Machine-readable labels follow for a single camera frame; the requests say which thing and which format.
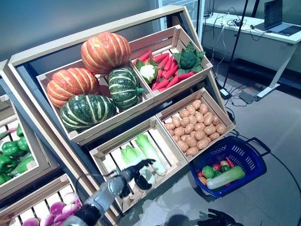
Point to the small green pepper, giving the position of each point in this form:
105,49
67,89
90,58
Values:
225,168

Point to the small green striped pumpkin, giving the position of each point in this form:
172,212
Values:
123,88

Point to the wooden crate with peppers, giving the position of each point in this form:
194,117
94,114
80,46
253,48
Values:
31,162

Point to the purple white onion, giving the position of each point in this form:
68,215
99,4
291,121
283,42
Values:
69,209
60,219
70,198
48,220
30,222
57,208

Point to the blue plastic shopping basket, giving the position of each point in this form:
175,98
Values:
249,162

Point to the wooden crate with pumpkins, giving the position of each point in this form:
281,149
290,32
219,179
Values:
105,127

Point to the red apple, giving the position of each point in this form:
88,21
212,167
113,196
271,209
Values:
216,167

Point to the black tripod pole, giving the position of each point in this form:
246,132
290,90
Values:
237,40

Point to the white office desk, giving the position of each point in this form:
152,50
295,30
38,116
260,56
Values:
256,47

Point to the wooden crate with onions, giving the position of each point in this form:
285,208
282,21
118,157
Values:
35,193

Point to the red chili pepper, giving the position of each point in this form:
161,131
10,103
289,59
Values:
230,162

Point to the small orange vegetable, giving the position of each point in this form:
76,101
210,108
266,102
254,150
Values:
202,180

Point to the dark robot right hand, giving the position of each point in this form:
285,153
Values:
218,219

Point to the dark robot left hand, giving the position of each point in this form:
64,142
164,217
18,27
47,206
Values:
134,169

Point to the white power adapter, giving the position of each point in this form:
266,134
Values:
225,93

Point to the green white chinese cabbage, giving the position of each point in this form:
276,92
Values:
131,154
227,177
150,150

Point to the red carrot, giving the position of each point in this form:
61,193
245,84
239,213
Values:
161,57
144,57
160,84
168,64
171,72
160,73
173,81
163,62
187,75

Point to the brown potato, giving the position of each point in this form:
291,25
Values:
202,143
214,136
209,130
191,110
196,104
184,113
182,146
185,122
184,138
192,151
190,141
192,119
169,126
208,120
199,127
199,117
179,131
203,109
176,121
216,120
171,132
200,135
221,129
189,128

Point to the small red tomato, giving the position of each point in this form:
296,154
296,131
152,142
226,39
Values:
200,174

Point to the wooden crate with carrots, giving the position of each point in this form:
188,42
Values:
189,83

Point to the open grey laptop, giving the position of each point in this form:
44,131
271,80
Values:
274,14

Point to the green broccoli with leaves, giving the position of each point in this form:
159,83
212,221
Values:
188,60

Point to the white cauliflower with leaves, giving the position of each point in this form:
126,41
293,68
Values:
148,71

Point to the wooden vegetable display shelf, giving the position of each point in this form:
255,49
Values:
94,34

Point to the wooden crate with potatoes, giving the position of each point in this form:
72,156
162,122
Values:
181,104

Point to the wooden crate with cabbages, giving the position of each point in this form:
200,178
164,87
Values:
122,139

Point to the large round orange pumpkin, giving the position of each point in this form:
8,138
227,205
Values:
105,51

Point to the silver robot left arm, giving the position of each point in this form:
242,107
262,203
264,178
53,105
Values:
105,193

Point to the large green striped pumpkin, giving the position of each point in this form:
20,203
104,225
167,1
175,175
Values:
87,113

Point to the green bell pepper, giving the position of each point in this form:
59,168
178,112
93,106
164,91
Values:
20,130
3,178
23,165
23,143
5,163
208,172
10,148

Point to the grey power strip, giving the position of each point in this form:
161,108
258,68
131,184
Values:
247,96

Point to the flat orange striped pumpkin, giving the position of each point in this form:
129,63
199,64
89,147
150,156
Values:
70,84

